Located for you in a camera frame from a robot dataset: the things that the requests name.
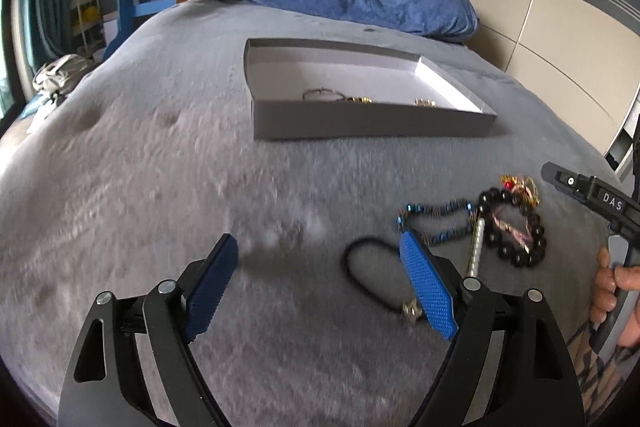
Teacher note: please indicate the red and gold charm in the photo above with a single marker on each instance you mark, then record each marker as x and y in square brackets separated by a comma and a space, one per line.
[522, 189]

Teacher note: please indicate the grey fleece blanket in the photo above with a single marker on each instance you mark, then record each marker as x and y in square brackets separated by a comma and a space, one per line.
[150, 157]

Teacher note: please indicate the person's right hand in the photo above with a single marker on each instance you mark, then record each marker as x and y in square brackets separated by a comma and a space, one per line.
[602, 287]

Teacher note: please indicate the grey cardboard box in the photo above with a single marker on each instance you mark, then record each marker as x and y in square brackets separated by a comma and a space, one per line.
[350, 107]

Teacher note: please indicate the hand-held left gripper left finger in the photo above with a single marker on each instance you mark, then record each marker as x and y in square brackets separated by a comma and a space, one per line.
[207, 294]

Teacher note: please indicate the crumpled grey cloth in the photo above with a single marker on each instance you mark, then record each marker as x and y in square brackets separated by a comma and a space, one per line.
[57, 74]

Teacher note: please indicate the beige wardrobe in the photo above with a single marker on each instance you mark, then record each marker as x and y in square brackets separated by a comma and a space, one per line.
[565, 7]

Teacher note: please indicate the person's right forearm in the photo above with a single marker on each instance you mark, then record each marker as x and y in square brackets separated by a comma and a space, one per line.
[607, 382]

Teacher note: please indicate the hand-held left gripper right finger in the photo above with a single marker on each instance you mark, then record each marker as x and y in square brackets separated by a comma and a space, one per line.
[431, 294]

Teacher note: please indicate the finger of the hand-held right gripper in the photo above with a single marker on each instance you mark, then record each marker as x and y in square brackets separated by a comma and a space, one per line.
[560, 179]

